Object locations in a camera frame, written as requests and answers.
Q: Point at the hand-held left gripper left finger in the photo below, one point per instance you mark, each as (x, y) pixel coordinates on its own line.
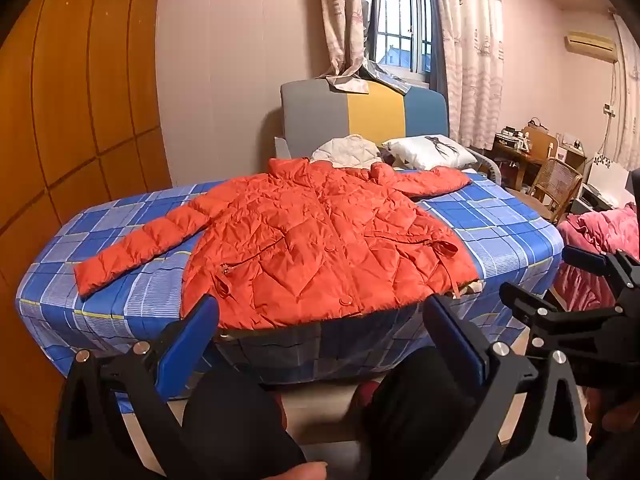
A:
(185, 345)

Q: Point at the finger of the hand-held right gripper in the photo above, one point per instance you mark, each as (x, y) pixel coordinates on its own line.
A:
(540, 317)
(585, 257)

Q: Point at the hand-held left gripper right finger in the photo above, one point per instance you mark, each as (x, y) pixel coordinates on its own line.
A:
(457, 340)

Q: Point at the orange down jacket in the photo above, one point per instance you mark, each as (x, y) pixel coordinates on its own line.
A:
(310, 240)

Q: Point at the person's right hand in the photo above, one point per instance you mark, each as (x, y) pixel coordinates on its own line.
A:
(617, 410)

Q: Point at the person's left hand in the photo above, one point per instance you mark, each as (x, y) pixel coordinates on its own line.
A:
(300, 472)

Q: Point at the pink ruffled quilt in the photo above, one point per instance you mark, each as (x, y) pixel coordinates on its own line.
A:
(600, 230)

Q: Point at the grey printer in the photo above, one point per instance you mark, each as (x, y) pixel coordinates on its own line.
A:
(592, 200)

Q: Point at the rattan chair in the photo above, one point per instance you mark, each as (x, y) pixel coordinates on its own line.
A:
(557, 180)

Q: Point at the white floral paper bag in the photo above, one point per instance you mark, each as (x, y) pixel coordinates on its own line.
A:
(610, 175)

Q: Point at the bed with blue plaid sheet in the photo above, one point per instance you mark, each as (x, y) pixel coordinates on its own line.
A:
(500, 230)

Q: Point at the person's right leg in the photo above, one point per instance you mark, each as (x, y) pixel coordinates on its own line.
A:
(415, 420)

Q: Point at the person's leg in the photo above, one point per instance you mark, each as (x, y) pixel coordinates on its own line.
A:
(235, 425)
(415, 420)

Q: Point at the person's left leg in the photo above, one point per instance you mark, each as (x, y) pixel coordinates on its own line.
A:
(235, 425)

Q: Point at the wooden desk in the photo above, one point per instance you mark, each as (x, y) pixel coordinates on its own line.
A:
(510, 162)

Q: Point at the beige patterned curtain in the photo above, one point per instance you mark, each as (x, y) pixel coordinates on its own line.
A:
(470, 50)
(630, 100)
(342, 20)

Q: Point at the white printed pillow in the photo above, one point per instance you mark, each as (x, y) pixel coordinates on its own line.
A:
(430, 152)

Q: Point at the white down jacket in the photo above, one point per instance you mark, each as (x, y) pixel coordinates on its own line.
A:
(345, 152)

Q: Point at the grey cushion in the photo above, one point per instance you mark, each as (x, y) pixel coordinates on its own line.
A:
(282, 147)

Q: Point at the wooden wardrobe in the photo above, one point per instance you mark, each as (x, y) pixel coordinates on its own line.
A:
(75, 135)

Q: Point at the grey yellow blue headboard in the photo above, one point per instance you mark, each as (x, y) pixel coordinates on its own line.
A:
(385, 110)

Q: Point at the silver foil sheet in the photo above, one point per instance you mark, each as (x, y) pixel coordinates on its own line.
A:
(387, 77)

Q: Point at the barred window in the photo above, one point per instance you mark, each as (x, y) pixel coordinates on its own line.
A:
(400, 25)

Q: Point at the wall air conditioner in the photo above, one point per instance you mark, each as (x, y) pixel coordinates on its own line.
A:
(590, 47)

